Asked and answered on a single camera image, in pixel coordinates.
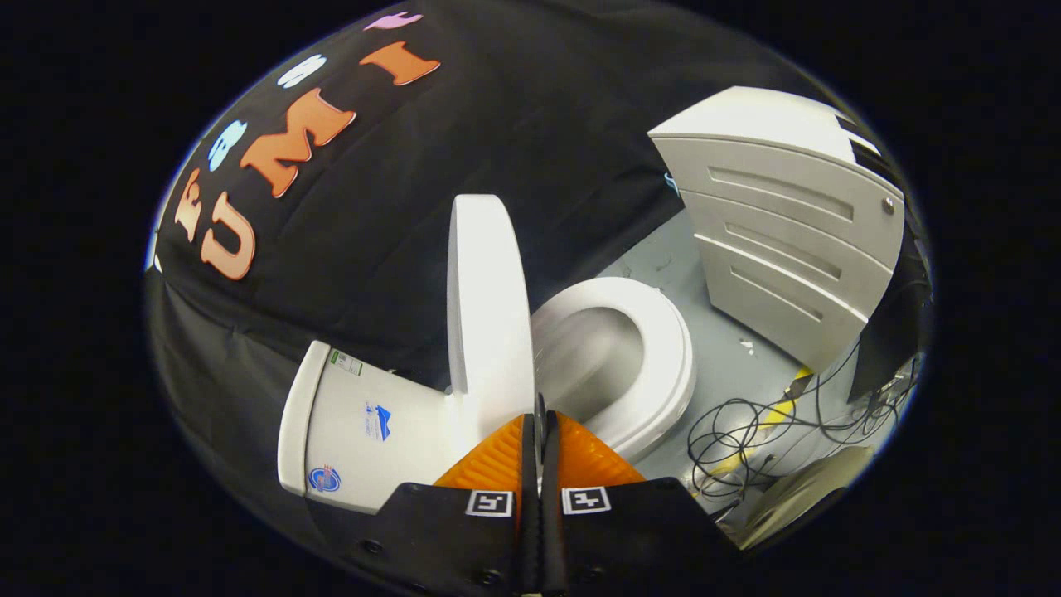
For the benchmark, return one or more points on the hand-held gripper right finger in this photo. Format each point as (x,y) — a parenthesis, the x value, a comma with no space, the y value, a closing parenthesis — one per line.
(613,539)

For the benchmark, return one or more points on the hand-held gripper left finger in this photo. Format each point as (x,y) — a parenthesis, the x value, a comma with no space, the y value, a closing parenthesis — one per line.
(464,539)

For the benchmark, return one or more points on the white toilet lid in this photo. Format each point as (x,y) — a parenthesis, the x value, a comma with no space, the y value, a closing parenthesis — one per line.
(489,315)

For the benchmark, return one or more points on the white toilet body with tank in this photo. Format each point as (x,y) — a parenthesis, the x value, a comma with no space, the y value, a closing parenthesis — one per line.
(356,448)

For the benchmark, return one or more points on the white toilet seat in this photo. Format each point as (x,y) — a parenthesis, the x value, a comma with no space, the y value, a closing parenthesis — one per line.
(673,365)

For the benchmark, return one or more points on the grey rounded object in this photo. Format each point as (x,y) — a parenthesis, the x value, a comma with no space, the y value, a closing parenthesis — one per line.
(808,489)

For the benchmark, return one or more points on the black backdrop cloth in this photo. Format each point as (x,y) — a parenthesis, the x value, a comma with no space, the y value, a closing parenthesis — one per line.
(414,215)

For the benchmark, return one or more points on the white drawer cabinet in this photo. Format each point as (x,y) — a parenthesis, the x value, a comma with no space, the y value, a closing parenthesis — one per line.
(787,249)

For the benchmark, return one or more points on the dark box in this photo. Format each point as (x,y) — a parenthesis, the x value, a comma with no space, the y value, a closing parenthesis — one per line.
(891,340)

